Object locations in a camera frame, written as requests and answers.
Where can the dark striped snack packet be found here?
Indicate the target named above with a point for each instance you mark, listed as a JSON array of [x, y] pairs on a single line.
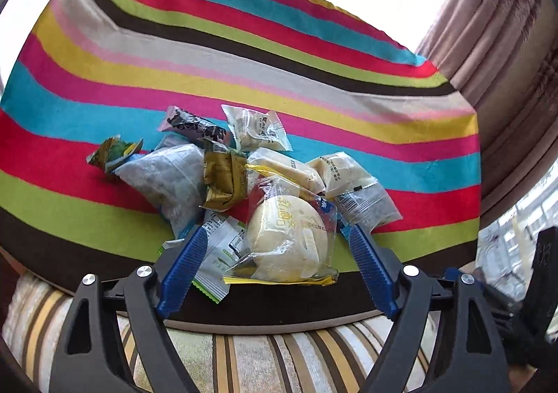
[[196, 124]]

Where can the white pastry packet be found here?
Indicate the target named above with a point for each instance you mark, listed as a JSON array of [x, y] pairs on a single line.
[[257, 124], [340, 172]]

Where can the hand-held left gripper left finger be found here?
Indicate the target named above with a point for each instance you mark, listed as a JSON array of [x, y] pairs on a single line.
[[185, 271]]

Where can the round bun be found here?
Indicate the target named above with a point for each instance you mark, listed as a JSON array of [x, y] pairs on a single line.
[[279, 236]]

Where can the colourful striped cloth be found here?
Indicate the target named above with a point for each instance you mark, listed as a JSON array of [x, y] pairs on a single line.
[[261, 61]]

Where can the olive gold snack packet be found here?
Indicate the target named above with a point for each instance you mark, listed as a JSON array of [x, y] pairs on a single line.
[[222, 177]]

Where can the green crinkled snack packet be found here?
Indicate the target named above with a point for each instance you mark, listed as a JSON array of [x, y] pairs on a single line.
[[111, 153]]

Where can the white lace curtain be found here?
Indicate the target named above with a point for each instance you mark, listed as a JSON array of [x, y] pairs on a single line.
[[501, 244]]

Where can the sliced bread packet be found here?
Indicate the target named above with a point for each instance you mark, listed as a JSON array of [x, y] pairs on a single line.
[[283, 166]]

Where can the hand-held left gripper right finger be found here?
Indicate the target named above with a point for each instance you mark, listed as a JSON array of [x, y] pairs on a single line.
[[370, 266]]

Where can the striped sofa cushion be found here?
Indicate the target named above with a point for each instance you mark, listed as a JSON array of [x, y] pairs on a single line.
[[261, 358]]

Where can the clear packet with blue edges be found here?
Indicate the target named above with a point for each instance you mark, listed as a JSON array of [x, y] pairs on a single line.
[[370, 205], [161, 179]]

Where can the white and green snack packet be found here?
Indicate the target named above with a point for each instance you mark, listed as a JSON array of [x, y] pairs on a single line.
[[220, 251]]

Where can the brown patterned curtain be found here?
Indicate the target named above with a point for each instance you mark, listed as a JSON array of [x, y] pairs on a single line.
[[501, 70]]

